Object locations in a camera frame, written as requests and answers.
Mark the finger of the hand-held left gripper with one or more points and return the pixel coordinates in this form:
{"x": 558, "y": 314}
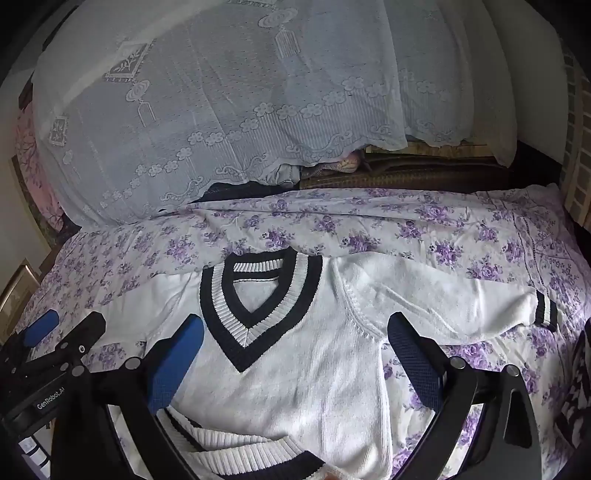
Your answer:
{"x": 41, "y": 326}
{"x": 78, "y": 339}

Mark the purple floral bedsheet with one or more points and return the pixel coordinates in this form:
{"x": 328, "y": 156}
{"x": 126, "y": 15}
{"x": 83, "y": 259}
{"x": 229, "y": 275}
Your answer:
{"x": 415, "y": 230}

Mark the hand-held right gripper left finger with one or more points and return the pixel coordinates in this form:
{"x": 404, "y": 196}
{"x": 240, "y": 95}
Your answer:
{"x": 178, "y": 360}

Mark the dark cloth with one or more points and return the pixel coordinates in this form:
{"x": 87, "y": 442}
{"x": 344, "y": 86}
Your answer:
{"x": 249, "y": 190}

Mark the brick-pattern curtain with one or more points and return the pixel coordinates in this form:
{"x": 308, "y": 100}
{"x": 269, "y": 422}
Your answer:
{"x": 577, "y": 152}

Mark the white knit V-neck sweater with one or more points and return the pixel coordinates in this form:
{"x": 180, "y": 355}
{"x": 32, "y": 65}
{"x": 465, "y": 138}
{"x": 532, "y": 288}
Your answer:
{"x": 300, "y": 369}

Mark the pink cloth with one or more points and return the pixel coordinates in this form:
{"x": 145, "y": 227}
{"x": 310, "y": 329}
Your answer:
{"x": 34, "y": 175}

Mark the wooden frame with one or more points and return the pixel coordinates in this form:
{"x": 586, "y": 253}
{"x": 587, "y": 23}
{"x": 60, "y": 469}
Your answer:
{"x": 16, "y": 286}

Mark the black striped garment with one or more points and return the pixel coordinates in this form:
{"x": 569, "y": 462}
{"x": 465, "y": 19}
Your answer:
{"x": 575, "y": 397}

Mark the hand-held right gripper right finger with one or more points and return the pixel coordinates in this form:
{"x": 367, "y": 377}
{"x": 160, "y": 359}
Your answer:
{"x": 415, "y": 364}

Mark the white lace cloth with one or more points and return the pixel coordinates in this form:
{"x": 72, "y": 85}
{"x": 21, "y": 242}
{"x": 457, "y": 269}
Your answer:
{"x": 207, "y": 92}

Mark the dark brown blanket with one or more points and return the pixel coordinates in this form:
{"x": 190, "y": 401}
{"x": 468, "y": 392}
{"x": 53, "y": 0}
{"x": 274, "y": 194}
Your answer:
{"x": 415, "y": 173}

